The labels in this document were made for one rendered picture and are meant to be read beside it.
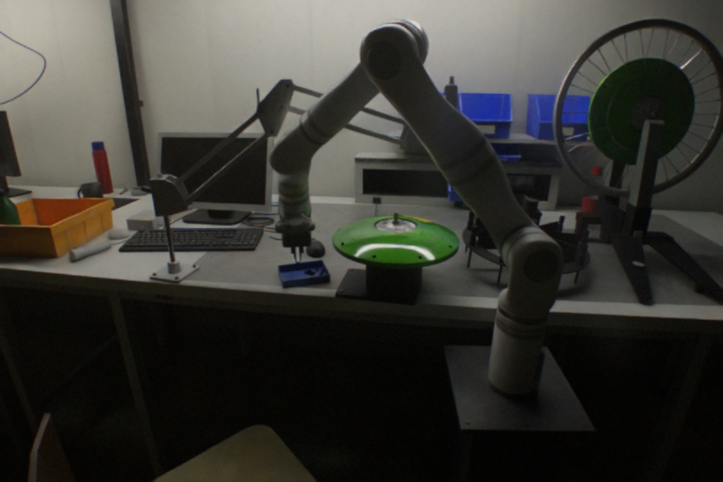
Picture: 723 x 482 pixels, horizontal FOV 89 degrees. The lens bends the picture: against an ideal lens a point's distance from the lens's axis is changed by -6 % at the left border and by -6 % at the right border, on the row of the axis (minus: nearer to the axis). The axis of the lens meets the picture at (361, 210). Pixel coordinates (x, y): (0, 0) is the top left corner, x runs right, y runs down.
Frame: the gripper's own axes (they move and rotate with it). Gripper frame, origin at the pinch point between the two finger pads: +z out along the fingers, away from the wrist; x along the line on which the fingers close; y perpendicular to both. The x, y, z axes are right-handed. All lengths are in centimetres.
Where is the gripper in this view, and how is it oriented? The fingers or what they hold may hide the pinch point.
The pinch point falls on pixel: (298, 263)
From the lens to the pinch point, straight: 106.9
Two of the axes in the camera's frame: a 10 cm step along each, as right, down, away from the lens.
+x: -9.9, 0.5, -1.5
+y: -1.4, -7.1, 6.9
